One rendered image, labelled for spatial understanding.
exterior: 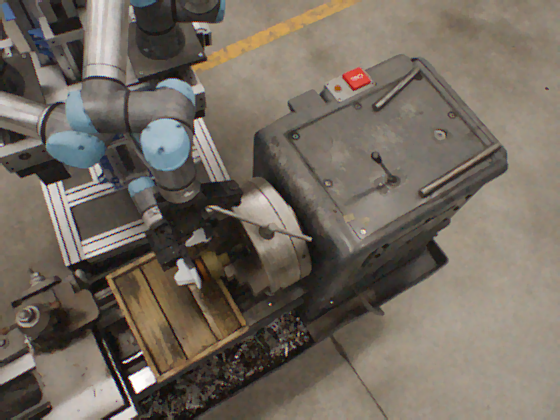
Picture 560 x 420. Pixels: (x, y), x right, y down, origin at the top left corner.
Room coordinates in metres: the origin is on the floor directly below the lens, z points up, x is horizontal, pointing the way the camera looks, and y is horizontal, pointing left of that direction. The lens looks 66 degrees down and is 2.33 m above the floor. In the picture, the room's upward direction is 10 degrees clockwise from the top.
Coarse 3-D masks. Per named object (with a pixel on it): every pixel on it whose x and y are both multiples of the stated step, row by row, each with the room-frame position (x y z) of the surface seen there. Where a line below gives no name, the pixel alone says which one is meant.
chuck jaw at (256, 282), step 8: (248, 256) 0.40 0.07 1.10; (232, 264) 0.37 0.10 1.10; (240, 264) 0.38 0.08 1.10; (248, 264) 0.38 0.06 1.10; (232, 272) 0.35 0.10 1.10; (240, 272) 0.36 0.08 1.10; (248, 272) 0.36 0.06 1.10; (256, 272) 0.36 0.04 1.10; (240, 280) 0.33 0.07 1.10; (248, 280) 0.34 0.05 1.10; (256, 280) 0.34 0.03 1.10; (264, 280) 0.35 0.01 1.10; (256, 288) 0.32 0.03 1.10; (264, 288) 0.32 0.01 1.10
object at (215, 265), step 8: (208, 248) 0.41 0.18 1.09; (200, 256) 0.38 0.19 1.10; (208, 256) 0.38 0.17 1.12; (216, 256) 0.38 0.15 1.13; (224, 256) 0.39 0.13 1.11; (200, 264) 0.35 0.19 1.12; (208, 264) 0.36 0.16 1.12; (216, 264) 0.36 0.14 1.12; (224, 264) 0.37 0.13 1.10; (200, 272) 0.33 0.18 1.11; (208, 272) 0.34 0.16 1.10; (216, 272) 0.34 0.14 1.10; (224, 272) 0.35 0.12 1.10; (208, 280) 0.32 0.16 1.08
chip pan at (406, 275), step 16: (416, 256) 0.71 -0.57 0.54; (432, 256) 0.72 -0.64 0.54; (400, 272) 0.63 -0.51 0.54; (416, 272) 0.64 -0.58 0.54; (384, 288) 0.55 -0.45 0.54; (400, 288) 0.56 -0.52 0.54; (336, 304) 0.46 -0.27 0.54; (352, 304) 0.47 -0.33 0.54; (320, 320) 0.38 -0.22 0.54; (336, 320) 0.39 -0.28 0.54; (320, 336) 0.33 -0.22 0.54
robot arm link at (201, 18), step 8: (176, 0) 1.01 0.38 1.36; (184, 0) 0.99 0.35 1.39; (192, 0) 0.96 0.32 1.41; (200, 0) 0.97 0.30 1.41; (208, 0) 0.99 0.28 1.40; (216, 0) 1.01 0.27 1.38; (224, 0) 1.03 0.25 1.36; (176, 8) 0.99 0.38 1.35; (184, 8) 0.99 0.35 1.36; (192, 8) 0.97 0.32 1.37; (200, 8) 0.98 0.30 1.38; (208, 8) 0.99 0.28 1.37; (216, 8) 1.01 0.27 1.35; (224, 8) 1.02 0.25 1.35; (184, 16) 0.99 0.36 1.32; (192, 16) 0.99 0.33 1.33; (200, 16) 0.99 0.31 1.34; (208, 16) 1.00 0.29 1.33; (216, 16) 1.01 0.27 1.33; (224, 16) 1.02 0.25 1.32
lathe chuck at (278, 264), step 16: (256, 192) 0.54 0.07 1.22; (240, 208) 0.48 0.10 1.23; (256, 208) 0.49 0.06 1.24; (272, 208) 0.49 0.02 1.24; (240, 224) 0.44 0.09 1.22; (256, 240) 0.41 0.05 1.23; (272, 240) 0.41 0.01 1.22; (288, 240) 0.43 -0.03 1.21; (240, 256) 0.45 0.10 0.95; (256, 256) 0.38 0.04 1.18; (272, 256) 0.38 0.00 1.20; (288, 256) 0.39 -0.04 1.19; (272, 272) 0.35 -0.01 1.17; (288, 272) 0.36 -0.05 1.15; (272, 288) 0.32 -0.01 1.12
